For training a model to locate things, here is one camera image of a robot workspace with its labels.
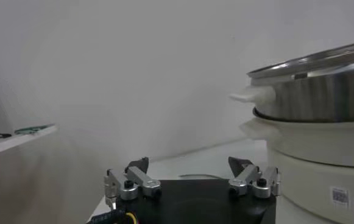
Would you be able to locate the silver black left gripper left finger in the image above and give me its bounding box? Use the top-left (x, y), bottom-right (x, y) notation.
top-left (104, 157), bottom-right (162, 211)

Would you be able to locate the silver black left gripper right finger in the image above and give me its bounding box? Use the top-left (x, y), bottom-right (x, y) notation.
top-left (227, 156), bottom-right (281, 200)

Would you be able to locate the round glass pot lid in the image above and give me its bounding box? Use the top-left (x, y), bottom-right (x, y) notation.
top-left (179, 173), bottom-right (229, 181)

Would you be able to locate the stainless steel steamer basket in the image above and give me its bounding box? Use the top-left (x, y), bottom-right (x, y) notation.
top-left (228, 39), bottom-right (354, 123)

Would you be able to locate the cream electric cooker base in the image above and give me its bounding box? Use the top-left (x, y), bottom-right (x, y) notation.
top-left (239, 117), bottom-right (354, 224)

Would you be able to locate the green tipped tool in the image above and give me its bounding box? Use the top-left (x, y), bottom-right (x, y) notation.
top-left (14, 124), bottom-right (55, 136)

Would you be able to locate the white side table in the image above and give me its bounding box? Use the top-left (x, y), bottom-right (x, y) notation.
top-left (0, 124), bottom-right (58, 161)

